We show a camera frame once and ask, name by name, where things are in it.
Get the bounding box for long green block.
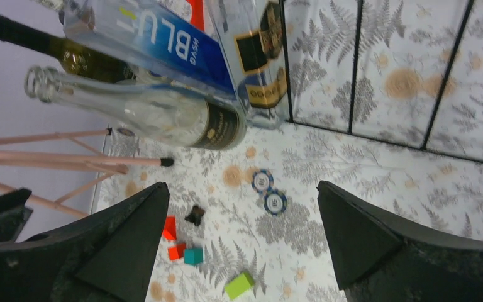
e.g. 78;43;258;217
224;271;255;301

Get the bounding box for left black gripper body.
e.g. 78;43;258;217
0;188;33;242

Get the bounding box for blue glass bottle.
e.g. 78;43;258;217
33;0;236;97

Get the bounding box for red block pair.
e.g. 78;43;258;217
162;216;187;261

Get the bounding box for pink tripod stand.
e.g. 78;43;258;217
0;128;174;218

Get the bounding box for teal block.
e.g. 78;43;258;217
183;247;204;266

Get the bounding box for black wire wine rack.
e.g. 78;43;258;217
285;1;483;161

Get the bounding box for floral table mat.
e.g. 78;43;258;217
93;0;483;302

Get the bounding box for poker chip ten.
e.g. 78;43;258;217
251;169;274;194

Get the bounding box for clear bottle black cap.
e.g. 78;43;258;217
206;0;288;129

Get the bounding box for dark green wine bottle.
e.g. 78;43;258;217
0;14;135;84

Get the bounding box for small black knob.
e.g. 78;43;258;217
184;205;206;227

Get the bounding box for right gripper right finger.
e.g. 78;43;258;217
318;181;483;301

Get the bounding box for poker chip fifty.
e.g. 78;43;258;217
264;189;288;216

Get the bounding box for clear bottle black label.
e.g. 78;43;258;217
24;65;247;151

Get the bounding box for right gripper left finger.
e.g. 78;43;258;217
0;182;170;301

